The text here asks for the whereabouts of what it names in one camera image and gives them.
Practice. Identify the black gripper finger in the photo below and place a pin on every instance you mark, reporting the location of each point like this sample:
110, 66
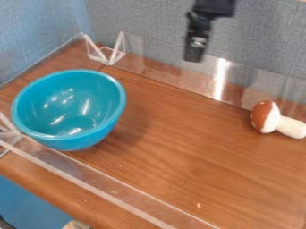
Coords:
196, 47

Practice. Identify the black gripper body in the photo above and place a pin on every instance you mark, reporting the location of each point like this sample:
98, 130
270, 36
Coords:
204, 13

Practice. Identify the brown white plush mushroom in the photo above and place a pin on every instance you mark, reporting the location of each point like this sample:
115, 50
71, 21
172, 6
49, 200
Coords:
268, 120

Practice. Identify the blue plastic bowl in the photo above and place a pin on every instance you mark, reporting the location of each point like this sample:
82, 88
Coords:
69, 109

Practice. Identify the clear acrylic back barrier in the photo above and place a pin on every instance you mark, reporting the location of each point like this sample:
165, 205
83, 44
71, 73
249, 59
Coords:
217, 78

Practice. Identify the clear acrylic barrier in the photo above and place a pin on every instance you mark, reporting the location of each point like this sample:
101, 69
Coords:
117, 192
217, 78
22, 59

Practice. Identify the clear acrylic left barrier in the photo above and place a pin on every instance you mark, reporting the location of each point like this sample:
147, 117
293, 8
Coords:
22, 59

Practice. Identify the clear acrylic front barrier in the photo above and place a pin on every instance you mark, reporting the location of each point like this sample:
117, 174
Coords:
117, 192

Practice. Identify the clear acrylic corner bracket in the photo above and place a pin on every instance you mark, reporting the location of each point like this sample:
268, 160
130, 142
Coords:
106, 55

